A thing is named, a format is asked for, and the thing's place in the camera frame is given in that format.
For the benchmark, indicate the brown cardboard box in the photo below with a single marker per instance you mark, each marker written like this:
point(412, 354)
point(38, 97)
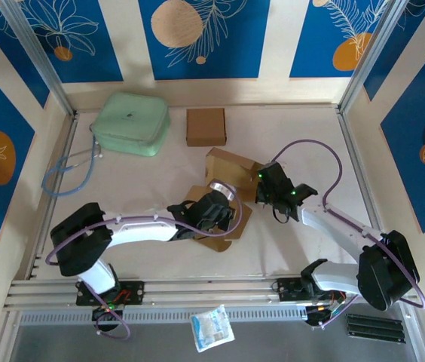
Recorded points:
point(231, 169)
point(205, 126)

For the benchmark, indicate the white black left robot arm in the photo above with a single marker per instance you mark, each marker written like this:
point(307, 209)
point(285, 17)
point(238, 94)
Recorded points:
point(141, 230)

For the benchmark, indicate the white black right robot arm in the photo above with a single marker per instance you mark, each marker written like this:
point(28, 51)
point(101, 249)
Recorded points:
point(333, 222)

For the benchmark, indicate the white blue sachet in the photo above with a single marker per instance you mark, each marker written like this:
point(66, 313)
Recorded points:
point(212, 330)

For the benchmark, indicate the mint green zipper case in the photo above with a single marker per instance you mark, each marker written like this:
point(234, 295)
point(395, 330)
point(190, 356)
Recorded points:
point(129, 120)

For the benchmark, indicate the blue tube stethoscope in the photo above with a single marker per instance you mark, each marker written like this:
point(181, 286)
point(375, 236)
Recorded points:
point(44, 183)

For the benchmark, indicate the black ribbed block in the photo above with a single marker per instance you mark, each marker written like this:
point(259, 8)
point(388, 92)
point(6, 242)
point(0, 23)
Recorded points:
point(374, 328)

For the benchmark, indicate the aluminium frame rail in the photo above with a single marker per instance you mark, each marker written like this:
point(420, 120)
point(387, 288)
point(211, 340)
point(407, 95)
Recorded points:
point(205, 290)

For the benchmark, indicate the aluminium table side rail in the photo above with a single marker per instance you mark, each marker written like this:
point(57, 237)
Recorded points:
point(52, 188)
point(352, 151)

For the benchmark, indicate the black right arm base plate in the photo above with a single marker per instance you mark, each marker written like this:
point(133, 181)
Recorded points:
point(288, 289)

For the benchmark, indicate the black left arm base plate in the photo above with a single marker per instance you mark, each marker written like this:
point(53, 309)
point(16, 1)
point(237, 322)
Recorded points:
point(133, 292)

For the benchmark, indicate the aluminium frame post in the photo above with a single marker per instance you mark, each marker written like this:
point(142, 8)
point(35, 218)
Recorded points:
point(370, 56)
point(39, 56)

